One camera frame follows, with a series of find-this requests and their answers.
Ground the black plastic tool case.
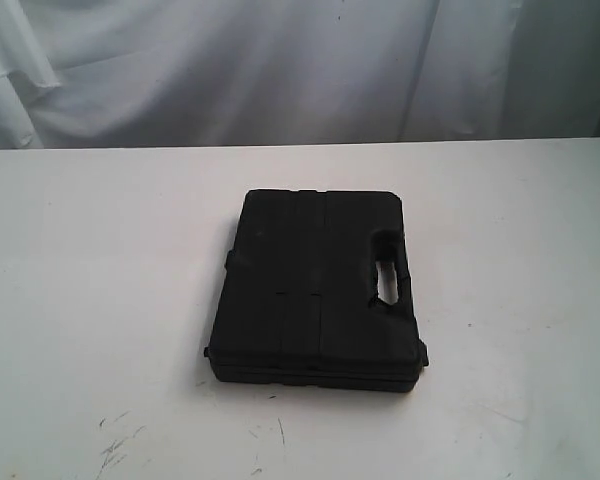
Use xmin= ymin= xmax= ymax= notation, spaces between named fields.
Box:
xmin=204 ymin=189 xmax=429 ymax=392

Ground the white backdrop curtain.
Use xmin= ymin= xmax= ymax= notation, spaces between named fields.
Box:
xmin=0 ymin=1 xmax=600 ymax=149

